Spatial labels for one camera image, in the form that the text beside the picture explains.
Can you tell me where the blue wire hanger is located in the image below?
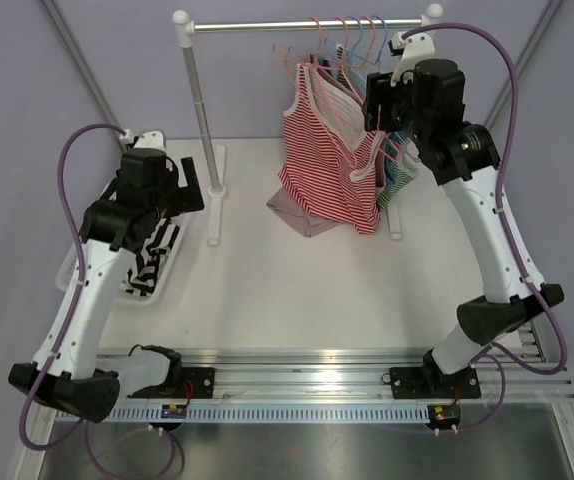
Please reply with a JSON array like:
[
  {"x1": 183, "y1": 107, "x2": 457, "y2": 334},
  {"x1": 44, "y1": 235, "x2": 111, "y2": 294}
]
[
  {"x1": 361, "y1": 14, "x2": 418, "y2": 166},
  {"x1": 286, "y1": 15, "x2": 408, "y2": 161}
]

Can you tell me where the red white striped tank top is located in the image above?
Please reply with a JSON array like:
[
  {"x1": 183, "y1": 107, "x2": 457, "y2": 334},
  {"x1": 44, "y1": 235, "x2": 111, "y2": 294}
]
[{"x1": 277, "y1": 62, "x2": 389, "y2": 236}]

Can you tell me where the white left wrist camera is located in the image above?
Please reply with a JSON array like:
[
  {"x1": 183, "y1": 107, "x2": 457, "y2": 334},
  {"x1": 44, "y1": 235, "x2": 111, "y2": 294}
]
[{"x1": 118, "y1": 129, "x2": 167, "y2": 152}]

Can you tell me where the green white striped tank top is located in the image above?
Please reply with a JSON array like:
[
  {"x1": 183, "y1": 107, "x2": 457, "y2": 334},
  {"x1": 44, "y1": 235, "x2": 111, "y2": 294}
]
[{"x1": 335, "y1": 44, "x2": 417, "y2": 211}]

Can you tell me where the mauve tank top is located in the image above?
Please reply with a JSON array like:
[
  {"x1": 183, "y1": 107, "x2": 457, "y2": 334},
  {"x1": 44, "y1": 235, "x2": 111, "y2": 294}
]
[{"x1": 265, "y1": 54, "x2": 387, "y2": 240}]

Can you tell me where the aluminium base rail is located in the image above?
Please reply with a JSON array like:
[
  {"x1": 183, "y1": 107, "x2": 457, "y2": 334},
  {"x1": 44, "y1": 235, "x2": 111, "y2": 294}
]
[{"x1": 36, "y1": 347, "x2": 574, "y2": 425}]

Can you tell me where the black white striped tank top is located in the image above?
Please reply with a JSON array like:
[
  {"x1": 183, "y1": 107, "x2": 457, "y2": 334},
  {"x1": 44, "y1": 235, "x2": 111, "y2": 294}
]
[{"x1": 119, "y1": 218, "x2": 180, "y2": 298}]

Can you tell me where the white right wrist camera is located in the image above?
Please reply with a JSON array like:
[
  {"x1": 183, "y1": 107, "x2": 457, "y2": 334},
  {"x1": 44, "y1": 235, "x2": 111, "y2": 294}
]
[{"x1": 389, "y1": 33, "x2": 435, "y2": 87}]

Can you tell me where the white metal clothes rack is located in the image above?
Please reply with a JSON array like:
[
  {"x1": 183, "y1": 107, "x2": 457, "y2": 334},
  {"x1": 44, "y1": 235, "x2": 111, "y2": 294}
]
[{"x1": 172, "y1": 3, "x2": 444, "y2": 247}]

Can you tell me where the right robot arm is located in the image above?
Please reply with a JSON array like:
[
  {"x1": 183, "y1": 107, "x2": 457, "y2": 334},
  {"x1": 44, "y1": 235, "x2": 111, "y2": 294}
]
[{"x1": 363, "y1": 59, "x2": 564, "y2": 400}]

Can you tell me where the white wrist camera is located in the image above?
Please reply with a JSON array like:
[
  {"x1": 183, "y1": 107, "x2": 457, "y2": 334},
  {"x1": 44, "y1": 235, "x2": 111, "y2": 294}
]
[
  {"x1": 118, "y1": 129, "x2": 167, "y2": 152},
  {"x1": 389, "y1": 33, "x2": 435, "y2": 87}
]

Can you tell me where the white plastic basket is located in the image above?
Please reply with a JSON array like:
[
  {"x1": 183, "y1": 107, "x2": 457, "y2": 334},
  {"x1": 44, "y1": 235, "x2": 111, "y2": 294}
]
[{"x1": 55, "y1": 180, "x2": 190, "y2": 307}]

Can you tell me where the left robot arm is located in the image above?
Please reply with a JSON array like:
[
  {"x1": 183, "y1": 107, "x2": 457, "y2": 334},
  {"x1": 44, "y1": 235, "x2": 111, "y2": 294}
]
[{"x1": 8, "y1": 148, "x2": 204, "y2": 423}]

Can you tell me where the blue tank top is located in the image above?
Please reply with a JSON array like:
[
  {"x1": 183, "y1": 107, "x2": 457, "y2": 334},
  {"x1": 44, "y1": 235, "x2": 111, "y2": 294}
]
[{"x1": 318, "y1": 54, "x2": 420, "y2": 171}]

